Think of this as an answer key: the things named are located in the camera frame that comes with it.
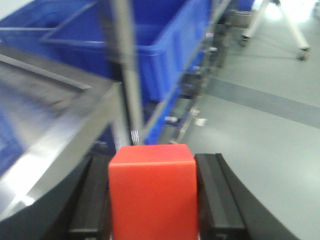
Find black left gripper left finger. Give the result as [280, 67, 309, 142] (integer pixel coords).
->
[0, 155, 111, 240]

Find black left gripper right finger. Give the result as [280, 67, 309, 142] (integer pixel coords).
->
[195, 153, 297, 240]

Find stainless steel cart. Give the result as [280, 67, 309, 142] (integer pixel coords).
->
[0, 46, 130, 220]

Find red cube block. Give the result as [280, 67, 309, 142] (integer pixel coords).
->
[108, 144, 198, 240]

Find metal flow rack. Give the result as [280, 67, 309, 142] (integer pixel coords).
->
[0, 0, 253, 145]

